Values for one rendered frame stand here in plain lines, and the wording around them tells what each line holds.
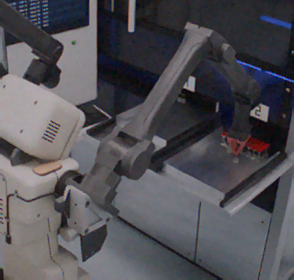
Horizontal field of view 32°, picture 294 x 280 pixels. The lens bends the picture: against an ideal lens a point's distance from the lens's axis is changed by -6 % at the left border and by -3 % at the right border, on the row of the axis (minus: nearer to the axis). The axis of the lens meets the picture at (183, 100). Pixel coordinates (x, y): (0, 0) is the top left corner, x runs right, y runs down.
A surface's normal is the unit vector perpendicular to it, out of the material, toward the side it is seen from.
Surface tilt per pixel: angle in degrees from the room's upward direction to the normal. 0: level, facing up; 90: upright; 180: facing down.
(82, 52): 90
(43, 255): 90
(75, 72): 90
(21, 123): 48
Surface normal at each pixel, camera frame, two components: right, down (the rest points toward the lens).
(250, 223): -0.64, 0.32
